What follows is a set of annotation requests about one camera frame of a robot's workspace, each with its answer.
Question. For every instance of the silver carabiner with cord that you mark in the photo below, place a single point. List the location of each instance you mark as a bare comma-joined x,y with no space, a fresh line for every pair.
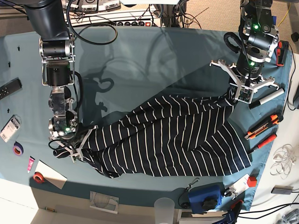
186,205

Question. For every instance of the orange black utility knife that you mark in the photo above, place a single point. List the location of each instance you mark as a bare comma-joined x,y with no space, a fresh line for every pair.
264,125

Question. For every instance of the bundle of white zip ties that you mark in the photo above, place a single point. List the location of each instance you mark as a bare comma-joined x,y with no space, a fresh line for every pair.
284,159

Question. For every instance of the navy white striped t-shirt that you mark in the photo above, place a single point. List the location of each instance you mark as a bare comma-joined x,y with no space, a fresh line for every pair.
170,135

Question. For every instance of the small red cube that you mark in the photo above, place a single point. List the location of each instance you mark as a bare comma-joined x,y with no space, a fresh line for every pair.
251,181

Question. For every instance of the white power strip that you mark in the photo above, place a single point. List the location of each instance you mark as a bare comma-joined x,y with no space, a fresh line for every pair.
119,18

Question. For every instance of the purple tape roll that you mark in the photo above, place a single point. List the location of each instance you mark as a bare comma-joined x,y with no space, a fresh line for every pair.
18,149

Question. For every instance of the blue clamp with knob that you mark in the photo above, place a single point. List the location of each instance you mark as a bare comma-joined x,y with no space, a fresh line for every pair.
202,200

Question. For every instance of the translucent plastic cup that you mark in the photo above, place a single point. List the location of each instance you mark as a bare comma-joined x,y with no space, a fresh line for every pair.
164,211

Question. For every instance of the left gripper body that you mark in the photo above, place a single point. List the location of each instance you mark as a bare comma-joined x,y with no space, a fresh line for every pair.
244,87

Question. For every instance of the white paper sheet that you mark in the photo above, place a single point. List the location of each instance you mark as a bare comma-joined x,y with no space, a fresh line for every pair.
51,175

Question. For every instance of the orange black clamp tool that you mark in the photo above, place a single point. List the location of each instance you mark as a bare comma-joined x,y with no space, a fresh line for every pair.
281,53

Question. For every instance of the pink glue tube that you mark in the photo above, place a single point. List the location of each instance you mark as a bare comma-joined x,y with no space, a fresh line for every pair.
30,164

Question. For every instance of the printed diagram paper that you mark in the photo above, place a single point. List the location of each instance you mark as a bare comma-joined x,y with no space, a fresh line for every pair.
104,202

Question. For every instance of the teal table cloth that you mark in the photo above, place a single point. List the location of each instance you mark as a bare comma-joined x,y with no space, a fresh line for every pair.
117,78

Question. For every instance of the black remote control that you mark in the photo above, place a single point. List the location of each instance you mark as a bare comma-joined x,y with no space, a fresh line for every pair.
10,88

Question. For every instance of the grey flat adapter box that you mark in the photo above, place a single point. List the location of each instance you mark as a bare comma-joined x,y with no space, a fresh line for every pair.
282,190

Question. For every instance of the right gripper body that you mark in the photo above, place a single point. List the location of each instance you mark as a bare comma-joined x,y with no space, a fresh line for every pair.
73,148

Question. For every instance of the blue red bar clamp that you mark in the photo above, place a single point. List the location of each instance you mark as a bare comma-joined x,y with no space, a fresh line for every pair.
231,216

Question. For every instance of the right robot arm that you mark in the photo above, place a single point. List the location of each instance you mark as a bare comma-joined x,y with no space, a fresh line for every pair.
57,50

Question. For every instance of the orange tape roll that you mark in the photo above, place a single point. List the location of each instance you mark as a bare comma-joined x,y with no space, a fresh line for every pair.
38,178

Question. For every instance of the orange black screwdriver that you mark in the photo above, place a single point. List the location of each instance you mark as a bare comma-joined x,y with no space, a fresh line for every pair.
270,138

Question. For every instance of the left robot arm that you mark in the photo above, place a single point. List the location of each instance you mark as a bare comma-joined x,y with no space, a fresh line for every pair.
255,44

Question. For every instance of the black white marker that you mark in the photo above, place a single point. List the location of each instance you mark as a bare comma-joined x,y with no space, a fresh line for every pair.
266,98

